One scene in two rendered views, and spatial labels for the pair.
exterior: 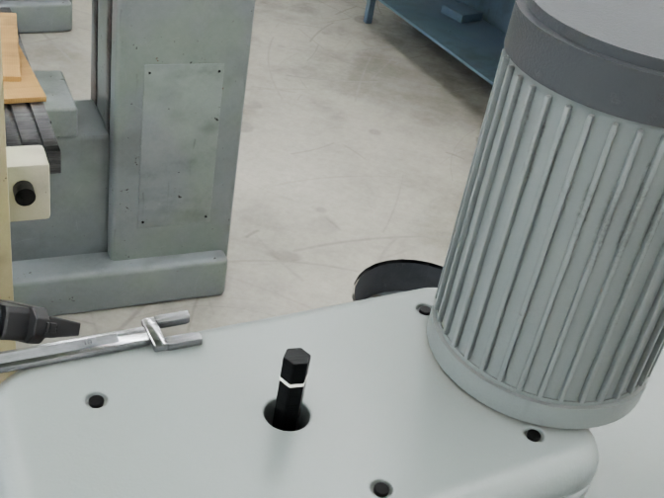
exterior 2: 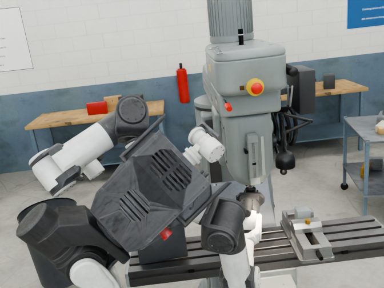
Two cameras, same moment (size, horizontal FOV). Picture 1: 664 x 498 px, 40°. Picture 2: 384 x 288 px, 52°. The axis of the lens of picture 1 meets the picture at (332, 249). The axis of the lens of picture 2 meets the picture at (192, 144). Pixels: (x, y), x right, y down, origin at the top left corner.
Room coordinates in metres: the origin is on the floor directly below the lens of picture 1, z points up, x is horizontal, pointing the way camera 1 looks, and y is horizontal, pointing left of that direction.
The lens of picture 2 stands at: (-0.11, 1.48, 2.02)
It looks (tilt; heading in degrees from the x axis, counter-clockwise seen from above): 18 degrees down; 302
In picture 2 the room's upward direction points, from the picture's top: 6 degrees counter-clockwise
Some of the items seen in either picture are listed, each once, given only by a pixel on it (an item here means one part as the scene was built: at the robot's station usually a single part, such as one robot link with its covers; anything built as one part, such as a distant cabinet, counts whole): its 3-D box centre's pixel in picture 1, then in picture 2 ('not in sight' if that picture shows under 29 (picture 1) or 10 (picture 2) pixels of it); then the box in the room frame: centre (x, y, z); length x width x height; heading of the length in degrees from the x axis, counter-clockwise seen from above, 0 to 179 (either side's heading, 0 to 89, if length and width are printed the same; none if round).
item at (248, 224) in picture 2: not in sight; (245, 215); (0.47, 0.21, 1.24); 0.11 x 0.11 x 0.11; 18
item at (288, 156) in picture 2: not in sight; (285, 158); (0.32, 0.15, 1.48); 0.07 x 0.07 x 0.06
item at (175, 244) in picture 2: not in sight; (160, 234); (0.89, 0.25, 1.09); 0.22 x 0.12 x 0.20; 40
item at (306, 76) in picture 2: not in sight; (302, 88); (0.41, -0.42, 1.62); 0.20 x 0.09 x 0.21; 123
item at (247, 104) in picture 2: not in sight; (243, 94); (0.55, -0.03, 1.68); 0.34 x 0.24 x 0.10; 123
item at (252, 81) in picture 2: not in sight; (255, 87); (0.40, 0.20, 1.76); 0.06 x 0.02 x 0.06; 33
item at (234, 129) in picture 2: not in sight; (247, 144); (0.53, 0.01, 1.47); 0.21 x 0.19 x 0.32; 33
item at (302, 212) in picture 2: not in sight; (302, 214); (0.33, -0.12, 1.10); 0.06 x 0.05 x 0.06; 32
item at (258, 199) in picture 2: not in sight; (249, 204); (0.50, 0.10, 1.23); 0.13 x 0.12 x 0.10; 18
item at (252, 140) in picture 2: not in sight; (253, 159); (0.47, 0.10, 1.45); 0.04 x 0.04 x 0.21; 33
